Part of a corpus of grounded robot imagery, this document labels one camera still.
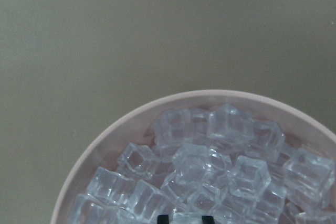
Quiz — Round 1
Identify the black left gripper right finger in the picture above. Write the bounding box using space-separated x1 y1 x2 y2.
202 215 214 224

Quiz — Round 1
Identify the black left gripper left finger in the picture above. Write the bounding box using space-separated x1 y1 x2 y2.
156 215 170 224

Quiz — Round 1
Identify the clear ice cubes pile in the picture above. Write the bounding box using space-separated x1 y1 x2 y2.
67 104 335 223

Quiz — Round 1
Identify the pink bowl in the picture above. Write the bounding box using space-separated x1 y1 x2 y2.
50 90 335 223

